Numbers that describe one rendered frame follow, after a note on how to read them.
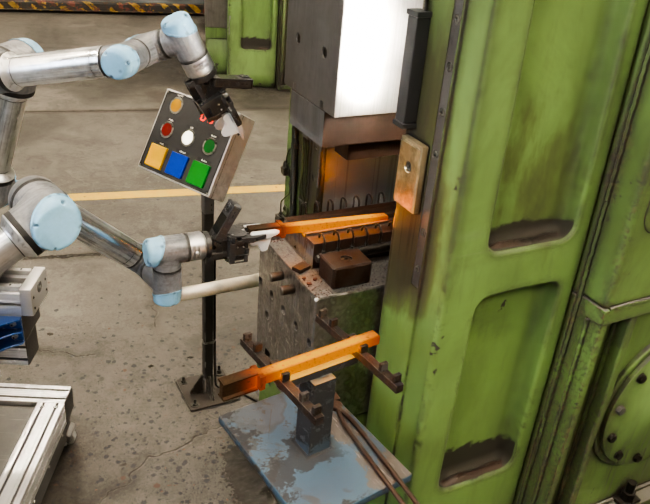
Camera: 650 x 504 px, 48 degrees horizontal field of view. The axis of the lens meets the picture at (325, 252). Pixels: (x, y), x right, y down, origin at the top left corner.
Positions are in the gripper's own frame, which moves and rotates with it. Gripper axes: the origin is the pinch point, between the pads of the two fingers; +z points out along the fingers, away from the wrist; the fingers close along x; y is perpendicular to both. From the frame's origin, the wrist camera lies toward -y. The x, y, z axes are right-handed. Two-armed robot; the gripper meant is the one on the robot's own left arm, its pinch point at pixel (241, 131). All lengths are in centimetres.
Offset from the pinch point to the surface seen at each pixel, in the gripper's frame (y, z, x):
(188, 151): 11.6, 15.9, -37.9
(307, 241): 0.5, 30.0, 17.8
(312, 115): -15.7, -1.6, 15.5
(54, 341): 97, 91, -99
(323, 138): -14.2, 2.1, 21.8
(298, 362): 23, 22, 63
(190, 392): 58, 109, -43
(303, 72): -20.0, -9.8, 8.7
